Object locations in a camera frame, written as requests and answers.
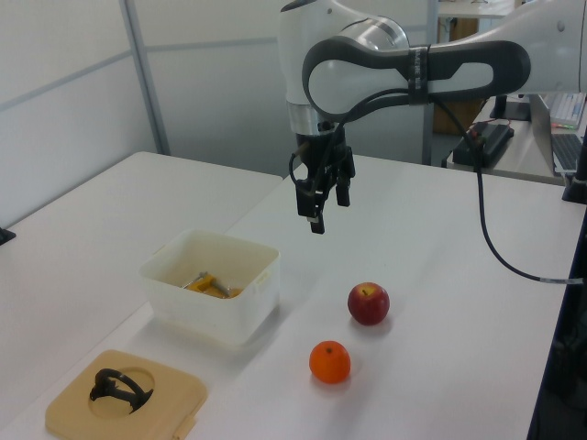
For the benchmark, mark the beige container lid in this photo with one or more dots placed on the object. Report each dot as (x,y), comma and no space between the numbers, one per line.
(176,389)

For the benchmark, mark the yellow clamp tool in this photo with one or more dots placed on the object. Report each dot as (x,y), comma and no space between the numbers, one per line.
(202,285)

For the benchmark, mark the white plastic container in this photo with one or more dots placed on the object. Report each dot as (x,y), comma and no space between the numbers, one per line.
(206,321)

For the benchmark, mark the black monitor stand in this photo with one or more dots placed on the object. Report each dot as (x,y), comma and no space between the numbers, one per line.
(511,110)

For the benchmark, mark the black electronics box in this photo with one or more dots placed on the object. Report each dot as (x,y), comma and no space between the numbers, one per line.
(493,137)

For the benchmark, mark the red apple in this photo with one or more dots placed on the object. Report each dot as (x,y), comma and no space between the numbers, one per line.
(368,304)

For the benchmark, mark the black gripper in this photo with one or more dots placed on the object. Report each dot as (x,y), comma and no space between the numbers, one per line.
(323,158)

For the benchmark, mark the grey office desk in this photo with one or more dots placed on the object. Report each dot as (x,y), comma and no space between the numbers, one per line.
(523,158)

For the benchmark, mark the grey partition post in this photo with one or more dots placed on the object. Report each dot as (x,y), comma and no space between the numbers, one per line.
(147,78)
(430,133)

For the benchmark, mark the orange fruit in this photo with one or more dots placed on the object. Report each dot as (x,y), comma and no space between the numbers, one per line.
(330,364)

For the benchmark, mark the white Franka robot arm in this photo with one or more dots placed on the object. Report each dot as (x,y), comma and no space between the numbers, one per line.
(341,78)

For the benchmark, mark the open grey laptop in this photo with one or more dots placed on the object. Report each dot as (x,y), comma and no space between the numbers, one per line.
(566,149)

